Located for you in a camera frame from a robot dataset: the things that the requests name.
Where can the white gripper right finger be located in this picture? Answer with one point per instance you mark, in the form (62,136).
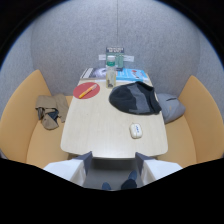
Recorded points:
(155,169)

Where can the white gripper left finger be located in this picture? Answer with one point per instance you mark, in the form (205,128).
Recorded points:
(71,167)

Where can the white AirPods case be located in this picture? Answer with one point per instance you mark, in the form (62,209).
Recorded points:
(135,130)

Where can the person's dark shoe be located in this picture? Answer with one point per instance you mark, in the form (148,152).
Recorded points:
(129,181)
(106,186)

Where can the orange bench seat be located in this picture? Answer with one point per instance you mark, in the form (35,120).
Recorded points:
(30,123)
(193,126)

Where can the light wood table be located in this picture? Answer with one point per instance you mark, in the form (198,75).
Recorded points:
(113,126)

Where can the beige folded jacket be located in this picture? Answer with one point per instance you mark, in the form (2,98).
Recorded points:
(50,110)

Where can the black grey knit beanie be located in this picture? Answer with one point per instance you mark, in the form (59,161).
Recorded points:
(133,98)

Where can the red round coaster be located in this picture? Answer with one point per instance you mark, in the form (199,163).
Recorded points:
(86,90)

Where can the orange pen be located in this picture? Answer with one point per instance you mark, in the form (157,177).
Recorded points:
(88,91)

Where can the grey cover book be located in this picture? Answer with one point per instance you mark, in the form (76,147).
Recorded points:
(94,73)

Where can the blue cover book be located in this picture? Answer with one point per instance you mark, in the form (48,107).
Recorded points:
(132,74)

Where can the clear plastic bottle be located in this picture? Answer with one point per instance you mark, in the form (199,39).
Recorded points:
(111,73)

